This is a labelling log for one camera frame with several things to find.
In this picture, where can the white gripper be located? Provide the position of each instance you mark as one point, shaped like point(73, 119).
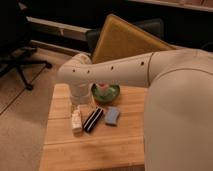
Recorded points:
point(80, 95)

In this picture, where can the black striped eraser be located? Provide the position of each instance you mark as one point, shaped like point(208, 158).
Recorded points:
point(92, 120)

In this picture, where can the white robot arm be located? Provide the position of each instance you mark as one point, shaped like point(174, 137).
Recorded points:
point(178, 110)

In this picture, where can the green bowl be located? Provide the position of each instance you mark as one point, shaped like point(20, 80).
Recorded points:
point(107, 95)

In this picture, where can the white toy bottle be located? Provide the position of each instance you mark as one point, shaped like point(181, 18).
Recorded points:
point(76, 121)

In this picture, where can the blue sponge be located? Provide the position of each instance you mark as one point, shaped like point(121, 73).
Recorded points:
point(112, 116)

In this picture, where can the wooden table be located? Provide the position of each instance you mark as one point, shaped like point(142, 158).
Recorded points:
point(107, 148)

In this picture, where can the yellow padded panel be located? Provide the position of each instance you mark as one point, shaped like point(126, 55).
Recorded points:
point(120, 39)

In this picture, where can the black office chair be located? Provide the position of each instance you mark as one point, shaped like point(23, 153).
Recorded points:
point(15, 36)

